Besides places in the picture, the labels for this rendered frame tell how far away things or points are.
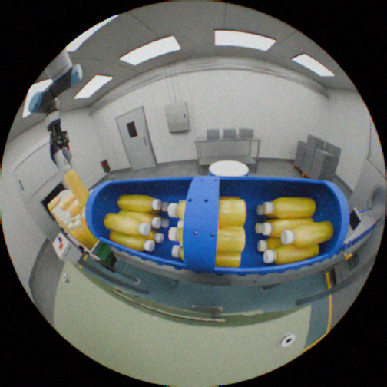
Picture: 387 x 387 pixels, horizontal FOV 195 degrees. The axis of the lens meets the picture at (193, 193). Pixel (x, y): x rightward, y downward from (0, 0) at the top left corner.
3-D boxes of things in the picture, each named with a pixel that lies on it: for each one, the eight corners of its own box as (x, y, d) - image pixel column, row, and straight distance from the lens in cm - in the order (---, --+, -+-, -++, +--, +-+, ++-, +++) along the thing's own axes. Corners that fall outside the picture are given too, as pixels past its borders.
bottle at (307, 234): (328, 216, 49) (289, 219, 36) (337, 232, 47) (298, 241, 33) (318, 229, 53) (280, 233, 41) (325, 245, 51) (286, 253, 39)
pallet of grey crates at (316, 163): (329, 188, 420) (342, 149, 398) (314, 188, 357) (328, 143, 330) (308, 168, 488) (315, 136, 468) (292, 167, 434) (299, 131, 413)
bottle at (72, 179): (80, 209, 64) (58, 175, 60) (83, 200, 69) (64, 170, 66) (90, 203, 60) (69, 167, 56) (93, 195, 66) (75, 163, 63)
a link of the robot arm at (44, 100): (47, 77, 53) (59, 85, 61) (26, 101, 59) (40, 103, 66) (47, 95, 49) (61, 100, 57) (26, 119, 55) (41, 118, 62)
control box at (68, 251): (74, 269, 73) (58, 257, 68) (63, 254, 90) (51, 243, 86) (82, 253, 71) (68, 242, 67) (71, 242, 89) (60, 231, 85)
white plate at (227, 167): (248, 162, 94) (248, 163, 95) (214, 159, 98) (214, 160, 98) (248, 179, 69) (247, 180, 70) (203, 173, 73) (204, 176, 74)
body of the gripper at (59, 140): (55, 151, 54) (48, 123, 56) (52, 156, 62) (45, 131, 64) (71, 142, 56) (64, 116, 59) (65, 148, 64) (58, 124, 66)
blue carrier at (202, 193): (309, 267, 60) (362, 232, 43) (116, 251, 65) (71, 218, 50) (295, 212, 68) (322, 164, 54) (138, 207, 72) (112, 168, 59)
